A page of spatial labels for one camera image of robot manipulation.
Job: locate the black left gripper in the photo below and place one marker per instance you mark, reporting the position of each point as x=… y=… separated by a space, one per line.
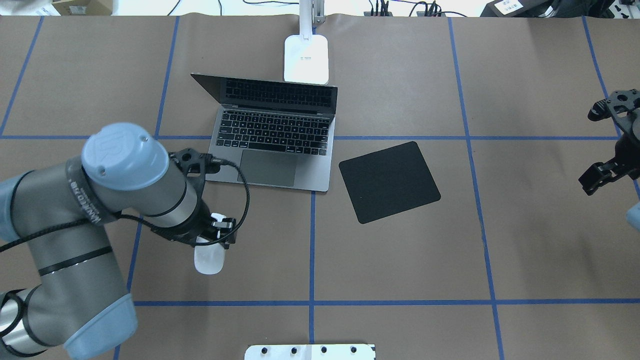
x=202 y=221

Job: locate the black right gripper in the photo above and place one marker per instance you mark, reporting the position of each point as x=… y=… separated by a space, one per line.
x=629 y=151

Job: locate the white computer mouse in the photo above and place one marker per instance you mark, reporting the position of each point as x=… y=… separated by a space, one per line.
x=209 y=259

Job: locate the grey laptop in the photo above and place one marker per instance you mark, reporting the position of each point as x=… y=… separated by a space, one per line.
x=279 y=133

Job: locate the black mouse pad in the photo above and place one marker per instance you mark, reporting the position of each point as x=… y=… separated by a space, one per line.
x=388 y=182

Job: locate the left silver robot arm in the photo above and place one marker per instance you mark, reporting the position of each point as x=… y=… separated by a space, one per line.
x=60 y=212

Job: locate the white desk lamp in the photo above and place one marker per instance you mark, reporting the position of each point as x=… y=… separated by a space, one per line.
x=306 y=54

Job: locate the cardboard box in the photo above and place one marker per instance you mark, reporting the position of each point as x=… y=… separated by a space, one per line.
x=84 y=7

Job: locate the white camera mast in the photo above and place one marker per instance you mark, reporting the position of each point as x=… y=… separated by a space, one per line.
x=340 y=351

